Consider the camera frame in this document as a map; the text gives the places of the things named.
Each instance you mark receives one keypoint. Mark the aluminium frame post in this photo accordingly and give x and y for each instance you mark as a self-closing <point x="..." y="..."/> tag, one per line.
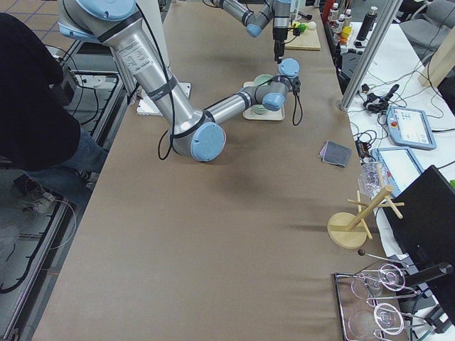
<point x="385" y="15"/>

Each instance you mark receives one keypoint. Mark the black water bottle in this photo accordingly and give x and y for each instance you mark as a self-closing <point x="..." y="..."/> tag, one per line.
<point x="367" y="23"/>

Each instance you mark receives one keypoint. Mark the clear wine glass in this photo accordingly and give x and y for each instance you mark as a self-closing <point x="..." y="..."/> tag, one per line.
<point x="381" y="323"/>
<point x="372" y="283"/>

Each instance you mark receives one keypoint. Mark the blue teach pendant upper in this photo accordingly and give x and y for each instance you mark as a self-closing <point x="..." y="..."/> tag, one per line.
<point x="410" y="127"/>

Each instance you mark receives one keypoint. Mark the black computer monitor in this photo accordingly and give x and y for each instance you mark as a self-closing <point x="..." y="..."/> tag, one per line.
<point x="426" y="230"/>

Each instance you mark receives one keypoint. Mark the folded grey cloth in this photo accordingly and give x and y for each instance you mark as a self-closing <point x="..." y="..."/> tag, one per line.
<point x="335" y="154"/>

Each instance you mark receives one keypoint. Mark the white toy garlic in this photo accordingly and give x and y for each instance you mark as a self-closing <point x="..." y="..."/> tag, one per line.
<point x="311" y="25"/>

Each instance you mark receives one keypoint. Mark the cream serving tray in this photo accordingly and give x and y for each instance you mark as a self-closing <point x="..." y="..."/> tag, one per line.
<point x="258" y="112"/>

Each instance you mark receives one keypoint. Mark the clear plastic cup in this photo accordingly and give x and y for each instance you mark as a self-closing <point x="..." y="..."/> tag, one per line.
<point x="372" y="178"/>

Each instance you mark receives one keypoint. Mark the blue teach pendant lower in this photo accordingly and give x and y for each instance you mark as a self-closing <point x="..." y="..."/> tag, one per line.
<point x="401" y="164"/>

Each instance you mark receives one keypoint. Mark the person in black shirt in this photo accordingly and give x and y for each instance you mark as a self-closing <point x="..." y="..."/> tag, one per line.
<point x="38" y="135"/>

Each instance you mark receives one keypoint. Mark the blue teach pendant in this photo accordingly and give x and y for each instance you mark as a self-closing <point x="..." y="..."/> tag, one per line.
<point x="410" y="127"/>
<point x="401" y="164"/>

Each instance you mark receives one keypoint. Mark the clear wine glass upper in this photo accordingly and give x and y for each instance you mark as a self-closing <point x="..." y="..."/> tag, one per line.
<point x="372" y="283"/>

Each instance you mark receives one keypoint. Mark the wooden mug tree stand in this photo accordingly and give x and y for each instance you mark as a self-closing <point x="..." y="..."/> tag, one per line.
<point x="351" y="231"/>

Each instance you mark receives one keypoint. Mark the wooden cutting board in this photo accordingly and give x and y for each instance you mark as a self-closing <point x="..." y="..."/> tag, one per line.
<point x="308" y="40"/>

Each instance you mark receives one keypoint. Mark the black framed glass rack tray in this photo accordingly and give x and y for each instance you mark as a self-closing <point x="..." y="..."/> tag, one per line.
<point x="348" y="304"/>

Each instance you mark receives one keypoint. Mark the clear wine glass lower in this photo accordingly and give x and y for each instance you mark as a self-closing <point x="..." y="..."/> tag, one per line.
<point x="381" y="323"/>

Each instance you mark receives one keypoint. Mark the green toy fruit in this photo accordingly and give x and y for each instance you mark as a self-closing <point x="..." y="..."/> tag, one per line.
<point x="302" y="27"/>

